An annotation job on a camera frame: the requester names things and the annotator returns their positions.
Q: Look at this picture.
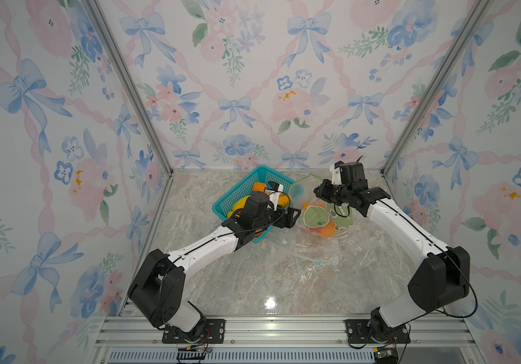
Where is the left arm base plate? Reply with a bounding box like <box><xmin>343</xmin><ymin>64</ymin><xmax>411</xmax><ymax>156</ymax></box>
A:
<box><xmin>162</xmin><ymin>318</ymin><xmax>226</xmax><ymax>345</ymax></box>

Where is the small yellow mango right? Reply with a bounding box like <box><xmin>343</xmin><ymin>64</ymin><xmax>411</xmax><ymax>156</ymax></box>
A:
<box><xmin>226</xmin><ymin>196</ymin><xmax>249</xmax><ymax>218</ymax></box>

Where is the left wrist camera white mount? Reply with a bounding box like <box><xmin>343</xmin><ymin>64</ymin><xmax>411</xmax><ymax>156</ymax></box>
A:
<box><xmin>265</xmin><ymin>181</ymin><xmax>291</xmax><ymax>210</ymax></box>

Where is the aluminium front rail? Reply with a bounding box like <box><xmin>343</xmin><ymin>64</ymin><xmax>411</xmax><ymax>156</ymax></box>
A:
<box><xmin>89</xmin><ymin>314</ymin><xmax>485</xmax><ymax>363</ymax></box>

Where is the large orange mango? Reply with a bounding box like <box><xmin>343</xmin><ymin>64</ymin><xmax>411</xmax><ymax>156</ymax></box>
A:
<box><xmin>318</xmin><ymin>220</ymin><xmax>339</xmax><ymax>239</ymax></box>

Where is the teal plastic mesh basket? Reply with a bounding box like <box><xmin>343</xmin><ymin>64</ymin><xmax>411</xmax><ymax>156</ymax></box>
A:
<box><xmin>213</xmin><ymin>165</ymin><xmax>294</xmax><ymax>249</ymax></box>

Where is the clear zip-top bag green print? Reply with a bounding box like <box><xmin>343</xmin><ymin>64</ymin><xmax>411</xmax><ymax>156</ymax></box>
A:
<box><xmin>289</xmin><ymin>174</ymin><xmax>354</xmax><ymax>238</ymax></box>

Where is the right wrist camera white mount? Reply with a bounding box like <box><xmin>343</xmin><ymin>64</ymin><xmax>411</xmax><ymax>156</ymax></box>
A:
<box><xmin>330</xmin><ymin>165</ymin><xmax>342</xmax><ymax>185</ymax></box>

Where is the orange mango top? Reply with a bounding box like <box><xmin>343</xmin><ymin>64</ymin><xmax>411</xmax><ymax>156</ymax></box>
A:
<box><xmin>252</xmin><ymin>182</ymin><xmax>267</xmax><ymax>193</ymax></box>

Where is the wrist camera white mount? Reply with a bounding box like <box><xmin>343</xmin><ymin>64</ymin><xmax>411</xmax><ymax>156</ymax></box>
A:
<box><xmin>265</xmin><ymin>181</ymin><xmax>291</xmax><ymax>210</ymax></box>
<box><xmin>330</xmin><ymin>165</ymin><xmax>342</xmax><ymax>185</ymax></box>

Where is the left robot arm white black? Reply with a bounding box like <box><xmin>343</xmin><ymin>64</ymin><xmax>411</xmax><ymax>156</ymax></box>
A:
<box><xmin>128</xmin><ymin>191</ymin><xmax>301</xmax><ymax>341</ymax></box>

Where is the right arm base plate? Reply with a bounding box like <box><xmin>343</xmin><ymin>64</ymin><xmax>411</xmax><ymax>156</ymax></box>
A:
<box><xmin>344</xmin><ymin>319</ymin><xmax>411</xmax><ymax>345</ymax></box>

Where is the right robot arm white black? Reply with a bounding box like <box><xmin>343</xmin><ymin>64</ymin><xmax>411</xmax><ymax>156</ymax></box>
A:
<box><xmin>314</xmin><ymin>161</ymin><xmax>475</xmax><ymax>342</ymax></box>

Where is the red yellow mango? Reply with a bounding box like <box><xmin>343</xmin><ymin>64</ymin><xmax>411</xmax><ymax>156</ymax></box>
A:
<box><xmin>305</xmin><ymin>226</ymin><xmax>321</xmax><ymax>236</ymax></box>

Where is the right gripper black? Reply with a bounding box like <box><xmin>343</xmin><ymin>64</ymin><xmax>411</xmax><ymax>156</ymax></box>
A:
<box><xmin>314</xmin><ymin>178</ymin><xmax>352</xmax><ymax>206</ymax></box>

